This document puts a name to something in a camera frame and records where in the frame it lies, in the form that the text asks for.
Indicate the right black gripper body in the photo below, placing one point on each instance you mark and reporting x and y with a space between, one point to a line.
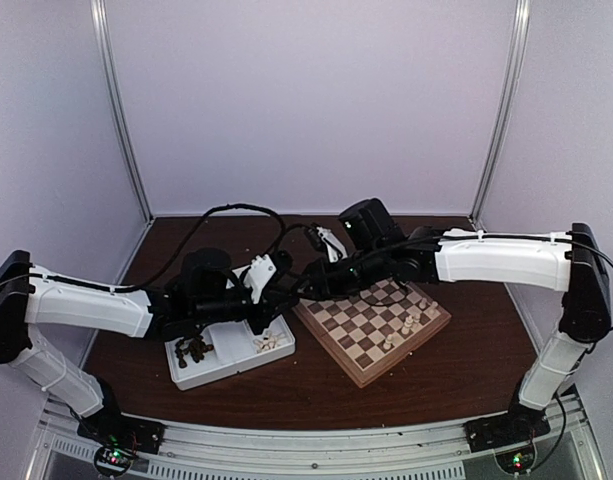
344 284

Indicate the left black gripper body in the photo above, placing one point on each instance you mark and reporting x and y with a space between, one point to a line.
267 308

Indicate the light chess queen piece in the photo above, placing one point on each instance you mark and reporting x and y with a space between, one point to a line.
388 343

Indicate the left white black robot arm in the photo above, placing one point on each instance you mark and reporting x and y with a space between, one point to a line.
214 321

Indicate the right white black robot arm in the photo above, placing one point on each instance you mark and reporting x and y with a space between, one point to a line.
567 262

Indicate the pile of light chess pieces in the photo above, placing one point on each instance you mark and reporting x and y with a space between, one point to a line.
267 341

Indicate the wooden chess board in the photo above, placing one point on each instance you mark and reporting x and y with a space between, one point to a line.
352 331

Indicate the pile of dark chess pieces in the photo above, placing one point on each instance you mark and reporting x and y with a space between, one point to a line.
195 347

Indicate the left controller board with LEDs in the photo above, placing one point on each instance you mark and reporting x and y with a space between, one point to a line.
111 461

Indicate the controller board with leds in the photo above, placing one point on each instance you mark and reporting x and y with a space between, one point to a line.
515 462
111 461

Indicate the right controller board with LEDs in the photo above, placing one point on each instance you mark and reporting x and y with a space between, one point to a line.
515 462

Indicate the white plastic compartment tray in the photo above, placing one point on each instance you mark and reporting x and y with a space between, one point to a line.
234 353

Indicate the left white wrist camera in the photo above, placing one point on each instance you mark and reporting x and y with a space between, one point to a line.
261 276

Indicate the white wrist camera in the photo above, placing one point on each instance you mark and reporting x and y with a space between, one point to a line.
261 276
325 241

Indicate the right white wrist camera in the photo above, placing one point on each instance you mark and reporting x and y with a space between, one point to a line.
325 241

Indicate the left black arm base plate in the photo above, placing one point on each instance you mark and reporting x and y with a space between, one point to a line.
126 433

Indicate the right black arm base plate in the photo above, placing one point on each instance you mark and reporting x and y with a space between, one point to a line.
503 430

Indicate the front aluminium frame rail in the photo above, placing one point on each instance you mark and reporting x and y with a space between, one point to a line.
437 450

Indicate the right aluminium frame post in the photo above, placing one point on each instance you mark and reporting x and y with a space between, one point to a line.
513 70

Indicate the aluminium frame post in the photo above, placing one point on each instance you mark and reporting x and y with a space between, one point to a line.
513 70
103 38

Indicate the left aluminium frame post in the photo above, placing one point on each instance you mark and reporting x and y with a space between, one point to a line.
103 38

